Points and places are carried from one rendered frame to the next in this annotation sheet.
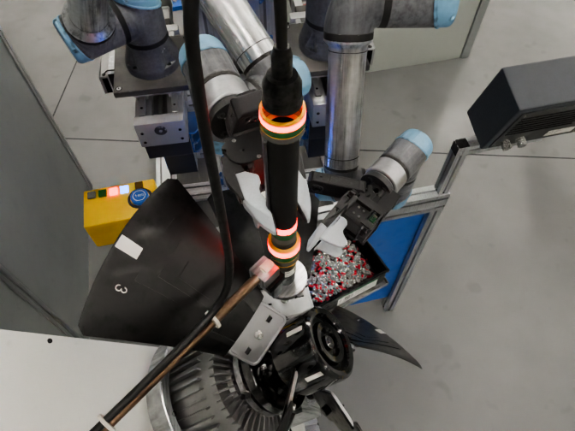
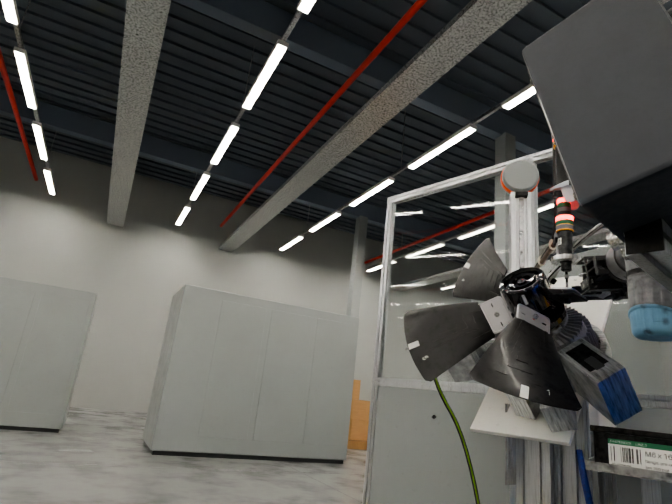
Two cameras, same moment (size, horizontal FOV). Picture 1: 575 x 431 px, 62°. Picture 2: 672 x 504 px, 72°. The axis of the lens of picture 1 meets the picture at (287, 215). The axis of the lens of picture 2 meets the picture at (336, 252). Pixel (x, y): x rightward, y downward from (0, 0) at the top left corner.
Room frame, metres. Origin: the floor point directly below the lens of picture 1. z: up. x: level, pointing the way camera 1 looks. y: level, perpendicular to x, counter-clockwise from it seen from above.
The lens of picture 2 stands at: (1.05, -1.06, 0.88)
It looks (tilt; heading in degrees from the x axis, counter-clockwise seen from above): 17 degrees up; 152
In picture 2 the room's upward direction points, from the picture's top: 6 degrees clockwise
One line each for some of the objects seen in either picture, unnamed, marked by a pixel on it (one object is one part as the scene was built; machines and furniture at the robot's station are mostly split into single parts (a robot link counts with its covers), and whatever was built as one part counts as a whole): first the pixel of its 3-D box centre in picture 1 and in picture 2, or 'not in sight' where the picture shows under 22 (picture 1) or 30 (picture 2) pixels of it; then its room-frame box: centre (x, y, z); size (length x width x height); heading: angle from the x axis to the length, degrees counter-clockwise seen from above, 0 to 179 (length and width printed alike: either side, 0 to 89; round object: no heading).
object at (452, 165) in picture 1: (451, 168); not in sight; (0.79, -0.43, 0.96); 0.03 x 0.03 x 0.20; 13
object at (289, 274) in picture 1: (283, 206); (563, 190); (0.32, 0.00, 1.48); 0.04 x 0.04 x 0.46
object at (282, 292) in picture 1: (280, 269); (564, 245); (0.31, 0.01, 1.32); 0.09 x 0.07 x 0.10; 138
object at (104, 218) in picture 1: (126, 214); not in sight; (0.60, 0.37, 1.02); 0.16 x 0.10 x 0.11; 103
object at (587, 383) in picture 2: not in sight; (597, 379); (0.36, 0.05, 0.98); 0.20 x 0.16 x 0.20; 103
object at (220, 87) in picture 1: (225, 106); not in sight; (0.50, 0.09, 1.46); 0.08 x 0.05 x 0.08; 113
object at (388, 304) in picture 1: (406, 265); not in sight; (0.79, -0.43, 0.39); 0.04 x 0.04 x 0.78; 13
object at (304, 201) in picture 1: (296, 197); (568, 192); (0.35, -0.01, 1.46); 0.09 x 0.03 x 0.06; 32
